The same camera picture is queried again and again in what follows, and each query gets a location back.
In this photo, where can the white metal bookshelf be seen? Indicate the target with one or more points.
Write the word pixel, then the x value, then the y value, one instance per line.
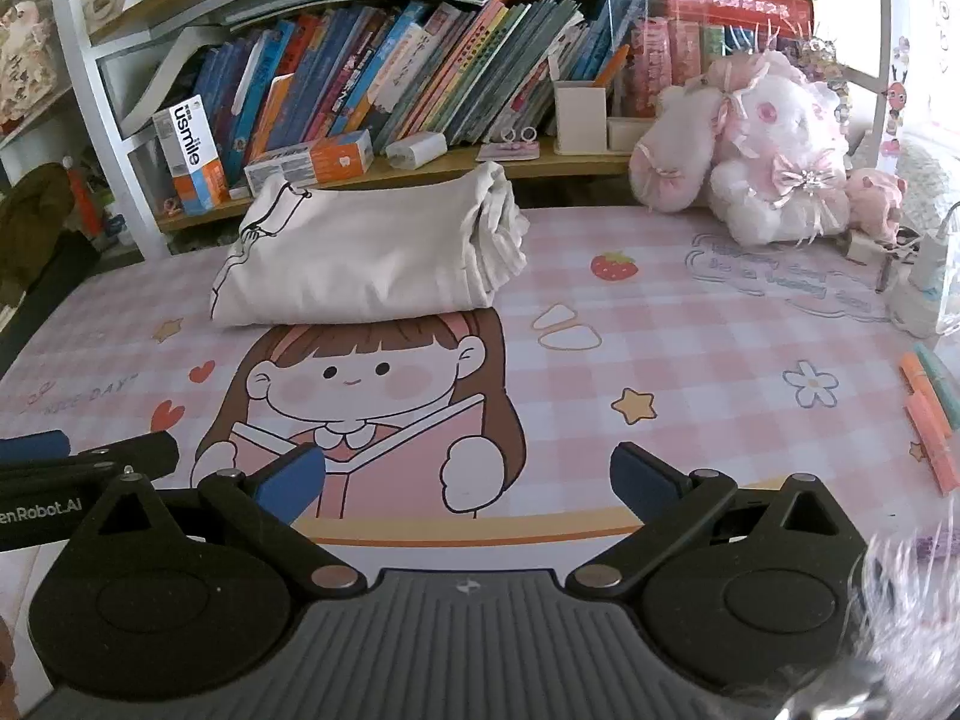
pixel 150 232

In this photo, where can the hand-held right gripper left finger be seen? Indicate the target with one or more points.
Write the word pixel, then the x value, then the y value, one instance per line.
pixel 292 481

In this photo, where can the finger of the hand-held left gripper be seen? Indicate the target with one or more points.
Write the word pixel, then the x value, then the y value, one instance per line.
pixel 30 448
pixel 112 457

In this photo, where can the tall white orange box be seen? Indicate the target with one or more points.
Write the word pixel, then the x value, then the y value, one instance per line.
pixel 191 157

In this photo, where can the row of colourful books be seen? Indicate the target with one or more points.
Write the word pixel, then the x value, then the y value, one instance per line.
pixel 450 60

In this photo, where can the small pink plush pig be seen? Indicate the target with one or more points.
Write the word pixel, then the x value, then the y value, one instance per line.
pixel 874 202

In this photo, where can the bundle of purple pencils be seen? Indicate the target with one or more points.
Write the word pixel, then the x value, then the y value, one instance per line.
pixel 937 546

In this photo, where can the green highlighter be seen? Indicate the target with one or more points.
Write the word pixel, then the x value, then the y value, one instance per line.
pixel 941 386

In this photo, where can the red thick book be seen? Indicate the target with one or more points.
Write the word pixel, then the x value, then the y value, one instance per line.
pixel 742 7

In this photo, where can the brown cloth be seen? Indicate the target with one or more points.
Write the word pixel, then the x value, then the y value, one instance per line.
pixel 34 217

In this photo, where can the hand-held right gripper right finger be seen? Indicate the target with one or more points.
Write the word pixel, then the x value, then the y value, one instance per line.
pixel 645 480

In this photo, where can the cartoon sticker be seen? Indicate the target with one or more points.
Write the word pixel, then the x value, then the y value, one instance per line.
pixel 898 109

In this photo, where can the wall poster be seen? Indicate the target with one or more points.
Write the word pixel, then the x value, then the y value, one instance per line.
pixel 943 30

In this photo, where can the pink checked cartoon desk mat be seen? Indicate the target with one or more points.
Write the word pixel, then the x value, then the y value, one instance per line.
pixel 637 360

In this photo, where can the small white packet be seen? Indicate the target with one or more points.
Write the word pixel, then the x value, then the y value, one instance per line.
pixel 416 150

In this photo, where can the cream printed T-shirt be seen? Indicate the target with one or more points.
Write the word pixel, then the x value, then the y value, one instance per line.
pixel 360 255

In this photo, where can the orange red bottle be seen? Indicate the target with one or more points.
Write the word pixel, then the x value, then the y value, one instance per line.
pixel 86 199

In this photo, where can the flat white orange box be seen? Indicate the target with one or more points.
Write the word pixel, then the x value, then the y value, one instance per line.
pixel 315 161

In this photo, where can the low cream box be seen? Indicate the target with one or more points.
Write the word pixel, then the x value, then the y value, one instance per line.
pixel 626 135

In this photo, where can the white charger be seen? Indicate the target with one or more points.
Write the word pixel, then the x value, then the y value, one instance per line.
pixel 919 292

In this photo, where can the pink scissors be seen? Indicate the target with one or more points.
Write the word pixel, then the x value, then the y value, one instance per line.
pixel 517 146

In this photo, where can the white pink plush bunny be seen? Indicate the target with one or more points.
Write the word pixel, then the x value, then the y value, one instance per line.
pixel 757 180

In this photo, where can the clear acrylic holder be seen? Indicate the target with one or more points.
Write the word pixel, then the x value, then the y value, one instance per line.
pixel 660 60

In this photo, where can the cream pen holder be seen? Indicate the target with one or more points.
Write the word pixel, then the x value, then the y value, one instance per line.
pixel 579 120

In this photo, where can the pink cream wall ornament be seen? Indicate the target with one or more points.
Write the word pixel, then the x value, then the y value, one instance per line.
pixel 26 60

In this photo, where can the clear plastic bag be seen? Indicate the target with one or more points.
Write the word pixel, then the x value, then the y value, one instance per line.
pixel 915 630

